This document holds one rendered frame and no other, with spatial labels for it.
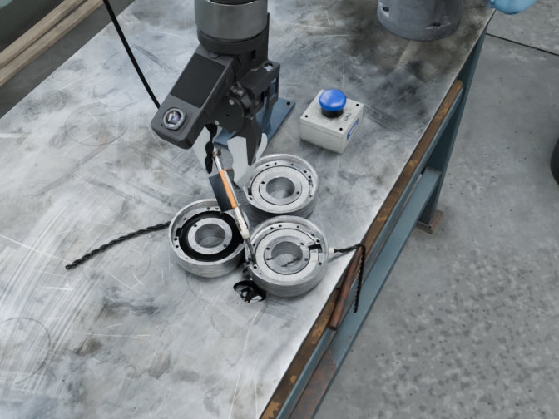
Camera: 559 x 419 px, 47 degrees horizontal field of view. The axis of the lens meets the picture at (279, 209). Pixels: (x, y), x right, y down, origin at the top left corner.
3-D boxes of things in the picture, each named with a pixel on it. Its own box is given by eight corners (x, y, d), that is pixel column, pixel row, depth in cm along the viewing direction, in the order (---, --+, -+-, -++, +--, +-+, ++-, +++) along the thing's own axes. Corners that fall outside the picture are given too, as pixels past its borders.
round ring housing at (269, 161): (310, 168, 93) (311, 149, 90) (324, 225, 87) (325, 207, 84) (239, 177, 93) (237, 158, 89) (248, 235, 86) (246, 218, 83)
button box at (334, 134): (342, 155, 95) (343, 132, 91) (299, 139, 97) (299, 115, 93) (364, 120, 99) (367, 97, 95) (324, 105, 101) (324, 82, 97)
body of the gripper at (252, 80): (279, 105, 78) (285, 15, 69) (242, 145, 72) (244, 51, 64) (226, 85, 80) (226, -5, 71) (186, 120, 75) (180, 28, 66)
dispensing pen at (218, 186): (244, 278, 79) (195, 150, 79) (254, 271, 83) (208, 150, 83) (259, 272, 78) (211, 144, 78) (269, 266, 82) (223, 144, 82)
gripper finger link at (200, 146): (230, 153, 85) (241, 101, 78) (205, 179, 81) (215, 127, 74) (210, 141, 86) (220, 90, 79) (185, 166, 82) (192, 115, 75)
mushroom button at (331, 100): (337, 133, 94) (339, 108, 90) (313, 124, 95) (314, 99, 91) (348, 116, 96) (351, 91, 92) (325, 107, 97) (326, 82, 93)
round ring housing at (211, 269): (164, 277, 83) (159, 259, 79) (183, 213, 89) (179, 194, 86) (244, 286, 82) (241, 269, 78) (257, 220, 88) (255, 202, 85)
